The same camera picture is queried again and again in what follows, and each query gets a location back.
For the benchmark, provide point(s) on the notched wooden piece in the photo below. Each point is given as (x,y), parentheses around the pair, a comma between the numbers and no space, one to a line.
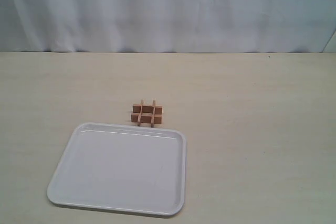
(147,109)
(153,113)
(146,118)
(140,113)

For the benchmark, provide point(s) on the white plastic tray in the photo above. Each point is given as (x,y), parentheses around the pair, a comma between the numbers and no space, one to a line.
(121,168)

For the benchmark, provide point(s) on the white backdrop curtain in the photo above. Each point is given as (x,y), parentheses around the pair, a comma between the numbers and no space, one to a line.
(168,25)

